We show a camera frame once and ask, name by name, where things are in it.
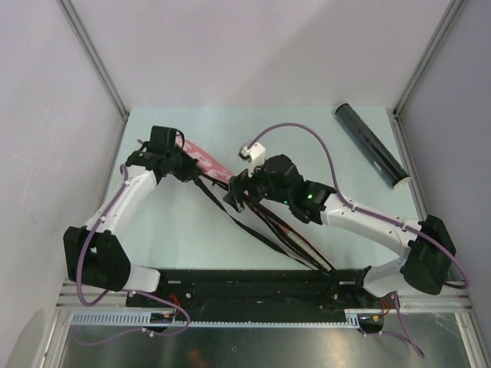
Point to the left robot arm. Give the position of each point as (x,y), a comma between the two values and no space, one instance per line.
(93,252)

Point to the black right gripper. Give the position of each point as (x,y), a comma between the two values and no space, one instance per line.
(239,184)

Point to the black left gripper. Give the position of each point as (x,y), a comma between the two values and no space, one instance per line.
(192,169)

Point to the aluminium frame post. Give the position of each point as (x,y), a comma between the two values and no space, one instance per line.
(88,47)
(449,18)

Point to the left aluminium frame post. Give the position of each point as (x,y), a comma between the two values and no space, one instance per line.
(88,47)

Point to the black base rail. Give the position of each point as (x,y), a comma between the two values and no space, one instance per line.
(227,293)

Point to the white slotted cable duct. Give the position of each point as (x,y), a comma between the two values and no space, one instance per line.
(147,319)

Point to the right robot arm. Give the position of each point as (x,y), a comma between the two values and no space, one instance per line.
(424,248)

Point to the right aluminium frame post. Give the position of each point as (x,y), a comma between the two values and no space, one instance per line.
(449,18)

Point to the pink racket bag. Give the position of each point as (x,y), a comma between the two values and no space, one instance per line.
(280,237)

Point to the black shuttlecock tube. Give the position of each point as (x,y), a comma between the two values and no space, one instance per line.
(376,153)

